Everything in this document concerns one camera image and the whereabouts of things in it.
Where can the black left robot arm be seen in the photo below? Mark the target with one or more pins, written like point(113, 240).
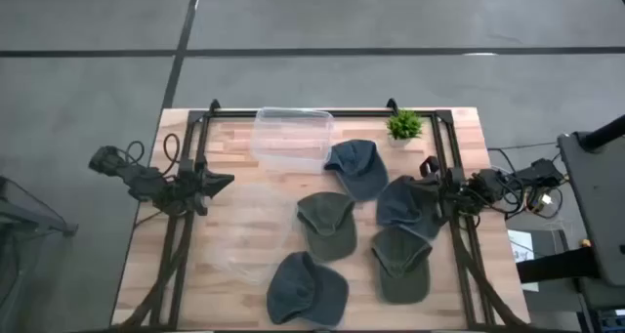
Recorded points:
point(141, 181)

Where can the grey metal stand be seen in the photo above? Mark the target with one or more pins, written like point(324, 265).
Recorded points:
point(49, 223)

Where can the small green potted plant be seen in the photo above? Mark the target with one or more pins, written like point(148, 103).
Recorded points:
point(404, 124)

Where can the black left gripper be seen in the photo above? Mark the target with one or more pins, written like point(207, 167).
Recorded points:
point(199, 191)

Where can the black diagonal pole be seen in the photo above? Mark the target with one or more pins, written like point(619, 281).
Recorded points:
point(605, 133)

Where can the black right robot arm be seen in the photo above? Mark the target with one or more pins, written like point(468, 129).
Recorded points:
point(488, 184)

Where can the blue denim baseball cap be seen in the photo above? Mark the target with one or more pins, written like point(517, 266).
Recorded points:
point(305, 289)
point(400, 208)
point(359, 169)

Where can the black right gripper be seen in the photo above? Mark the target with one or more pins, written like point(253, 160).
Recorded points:
point(451, 191)

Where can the clear plastic storage bin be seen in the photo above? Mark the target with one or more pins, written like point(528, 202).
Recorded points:
point(293, 128)
point(244, 235)

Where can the white paper sheet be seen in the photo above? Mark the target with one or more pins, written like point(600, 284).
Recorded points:
point(520, 245)

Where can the black power strip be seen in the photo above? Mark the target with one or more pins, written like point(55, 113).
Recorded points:
point(538, 202)

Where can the olive green baseball cap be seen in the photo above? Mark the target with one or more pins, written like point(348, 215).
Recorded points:
point(327, 225)
point(403, 267)

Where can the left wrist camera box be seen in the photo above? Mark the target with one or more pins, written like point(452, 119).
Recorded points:
point(185, 166)

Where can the grey equipment cart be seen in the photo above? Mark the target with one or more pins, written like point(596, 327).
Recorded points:
point(600, 201)

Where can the black bench bar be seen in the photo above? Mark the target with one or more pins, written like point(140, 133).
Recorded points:
point(556, 267)

